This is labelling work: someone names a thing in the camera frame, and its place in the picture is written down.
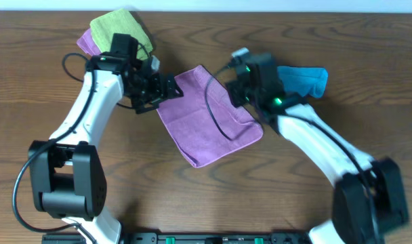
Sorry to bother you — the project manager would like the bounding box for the blue cloth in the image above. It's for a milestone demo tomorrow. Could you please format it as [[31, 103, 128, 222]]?
[[277, 66, 329, 98]]

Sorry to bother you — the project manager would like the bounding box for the purple microfiber cloth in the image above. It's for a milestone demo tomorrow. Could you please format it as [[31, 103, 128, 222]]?
[[157, 65, 263, 168]]

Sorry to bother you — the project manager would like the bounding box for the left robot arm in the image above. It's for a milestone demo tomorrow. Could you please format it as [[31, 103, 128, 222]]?
[[28, 52, 184, 243]]

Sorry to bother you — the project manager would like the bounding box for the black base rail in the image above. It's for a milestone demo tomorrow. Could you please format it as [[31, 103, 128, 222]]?
[[41, 231, 315, 244]]

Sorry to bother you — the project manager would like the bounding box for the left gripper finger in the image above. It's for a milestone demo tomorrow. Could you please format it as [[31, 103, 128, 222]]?
[[160, 74, 184, 100], [134, 98, 166, 114]]

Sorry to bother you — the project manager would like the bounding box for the right black cable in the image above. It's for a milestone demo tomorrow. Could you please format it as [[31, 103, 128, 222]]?
[[204, 64, 237, 141]]

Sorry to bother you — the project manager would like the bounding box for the purple folded cloth under green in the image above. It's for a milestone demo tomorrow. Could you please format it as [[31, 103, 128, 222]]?
[[77, 28, 102, 56]]

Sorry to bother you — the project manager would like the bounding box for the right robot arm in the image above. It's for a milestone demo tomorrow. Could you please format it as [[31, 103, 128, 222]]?
[[226, 78, 409, 243]]

